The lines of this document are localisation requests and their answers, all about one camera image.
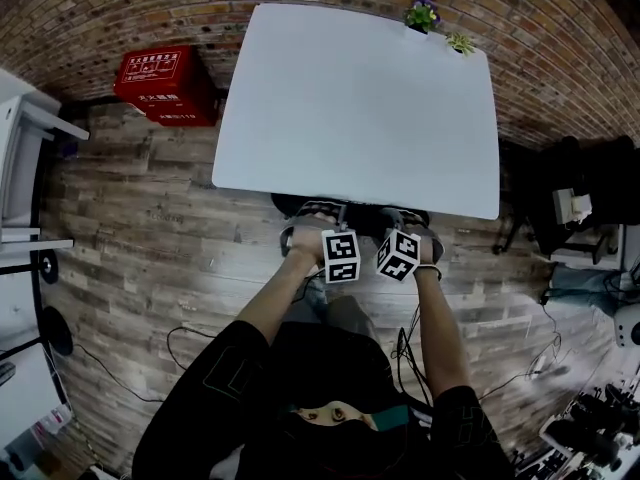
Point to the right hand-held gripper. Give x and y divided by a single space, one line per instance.
398 257

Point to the white side table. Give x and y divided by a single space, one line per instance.
25 403

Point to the white box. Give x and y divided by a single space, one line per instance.
570 205

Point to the black equipment pile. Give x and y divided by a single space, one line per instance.
595 433

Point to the purple flower potted plant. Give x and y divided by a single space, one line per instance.
421 15

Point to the large black round base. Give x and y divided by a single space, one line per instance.
57 330

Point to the green striped potted plant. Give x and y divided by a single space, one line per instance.
460 43

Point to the red box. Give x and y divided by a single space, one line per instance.
165 88

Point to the white round device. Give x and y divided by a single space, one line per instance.
627 325

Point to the black wristband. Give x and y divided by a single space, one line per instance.
429 268

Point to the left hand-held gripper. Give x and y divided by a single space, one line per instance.
341 255

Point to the person's black shirt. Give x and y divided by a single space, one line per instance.
300 378

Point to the person's grey trouser leg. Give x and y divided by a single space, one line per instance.
345 308

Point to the white desk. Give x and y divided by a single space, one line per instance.
350 118

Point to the person's left forearm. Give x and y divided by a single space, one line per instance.
280 293

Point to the white cabinet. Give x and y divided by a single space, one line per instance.
20 158

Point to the small black round disc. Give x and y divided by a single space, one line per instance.
49 266

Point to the black stand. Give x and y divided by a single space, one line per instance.
540 183

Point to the person's right forearm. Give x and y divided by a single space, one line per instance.
440 328

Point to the blue grey cloth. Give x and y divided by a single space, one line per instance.
585 283

